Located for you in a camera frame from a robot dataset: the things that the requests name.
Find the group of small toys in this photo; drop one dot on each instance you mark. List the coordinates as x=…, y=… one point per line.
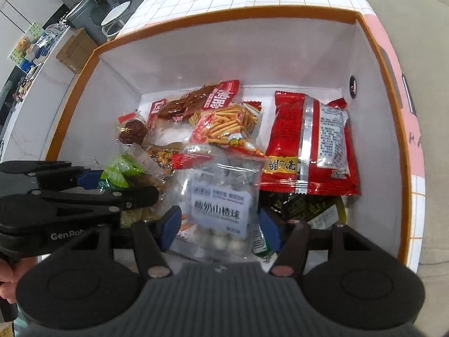
x=31, y=45

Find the beige sofa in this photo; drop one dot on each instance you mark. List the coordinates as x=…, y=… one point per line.
x=431, y=77

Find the red braised meat packet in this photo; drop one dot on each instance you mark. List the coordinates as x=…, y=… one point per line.
x=189, y=103

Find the small brown cardboard box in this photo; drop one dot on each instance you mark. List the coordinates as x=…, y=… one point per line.
x=77, y=51

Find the white rolling stool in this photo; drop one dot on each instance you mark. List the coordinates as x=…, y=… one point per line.
x=115, y=15

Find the small red white packet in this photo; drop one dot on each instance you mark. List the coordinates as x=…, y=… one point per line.
x=186, y=159

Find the large red snack packet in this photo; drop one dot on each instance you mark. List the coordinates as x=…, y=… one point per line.
x=291, y=130
x=338, y=104

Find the clear white ball candy packet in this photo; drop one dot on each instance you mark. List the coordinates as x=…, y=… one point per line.
x=217, y=200

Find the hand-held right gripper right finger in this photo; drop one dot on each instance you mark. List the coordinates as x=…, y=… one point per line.
x=269, y=230

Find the red potato stick packet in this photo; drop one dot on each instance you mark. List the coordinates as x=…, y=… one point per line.
x=224, y=123

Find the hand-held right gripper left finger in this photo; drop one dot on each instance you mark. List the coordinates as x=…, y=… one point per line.
x=171, y=230

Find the dark green snack packet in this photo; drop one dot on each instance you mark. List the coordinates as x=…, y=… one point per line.
x=298, y=205

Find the white low cabinet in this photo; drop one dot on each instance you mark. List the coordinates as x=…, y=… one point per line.
x=45, y=98

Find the person's left hand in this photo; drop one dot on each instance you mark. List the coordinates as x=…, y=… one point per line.
x=7, y=288

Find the grey round bin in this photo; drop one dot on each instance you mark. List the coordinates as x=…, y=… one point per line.
x=86, y=19

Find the orange cardboard box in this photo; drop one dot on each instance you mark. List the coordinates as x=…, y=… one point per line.
x=245, y=52

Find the green label raisin packet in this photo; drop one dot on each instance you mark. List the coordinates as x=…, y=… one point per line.
x=121, y=172

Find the clear brown date packet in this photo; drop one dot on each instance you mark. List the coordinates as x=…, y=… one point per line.
x=133, y=130

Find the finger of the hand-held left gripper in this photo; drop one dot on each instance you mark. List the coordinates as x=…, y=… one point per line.
x=89, y=179
x=105, y=200

